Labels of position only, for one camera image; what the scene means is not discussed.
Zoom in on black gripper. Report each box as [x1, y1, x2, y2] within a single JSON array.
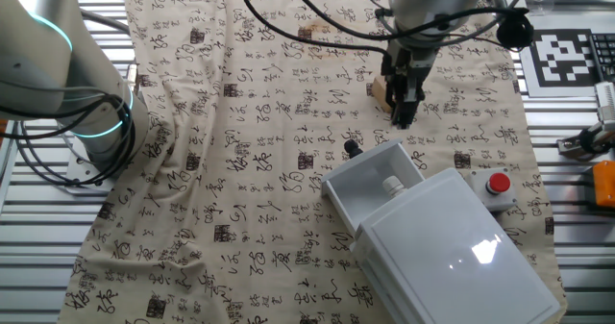
[[381, 42, 436, 130]]

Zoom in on wooden block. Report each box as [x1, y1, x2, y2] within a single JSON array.
[[371, 76, 396, 114]]

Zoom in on white drawer with black knob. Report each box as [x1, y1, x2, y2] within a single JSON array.
[[320, 138, 427, 237]]

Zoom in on black drawer knob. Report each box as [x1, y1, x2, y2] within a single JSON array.
[[343, 139, 364, 161]]

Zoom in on white drawer cabinet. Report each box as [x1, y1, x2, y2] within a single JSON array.
[[353, 167, 562, 324]]

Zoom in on grey box red push button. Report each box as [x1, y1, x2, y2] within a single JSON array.
[[469, 168, 519, 213]]

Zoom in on black white marker board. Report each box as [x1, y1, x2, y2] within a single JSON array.
[[518, 25, 602, 99]]

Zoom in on beige calligraphy print cloth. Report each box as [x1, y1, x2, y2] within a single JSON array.
[[57, 0, 568, 324]]

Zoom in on black keyboard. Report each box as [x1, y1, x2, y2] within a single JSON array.
[[588, 33, 615, 83]]

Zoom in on black wrist cable bundle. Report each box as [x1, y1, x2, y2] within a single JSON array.
[[233, 0, 535, 70]]

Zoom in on metal camera bracket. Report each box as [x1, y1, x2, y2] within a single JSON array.
[[556, 124, 615, 162]]

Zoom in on black base cable bundle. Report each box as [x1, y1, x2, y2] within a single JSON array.
[[0, 90, 138, 188]]

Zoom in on grey cable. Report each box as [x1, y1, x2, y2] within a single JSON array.
[[79, 9, 131, 36]]

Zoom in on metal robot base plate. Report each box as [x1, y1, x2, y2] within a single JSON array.
[[64, 145, 119, 195]]

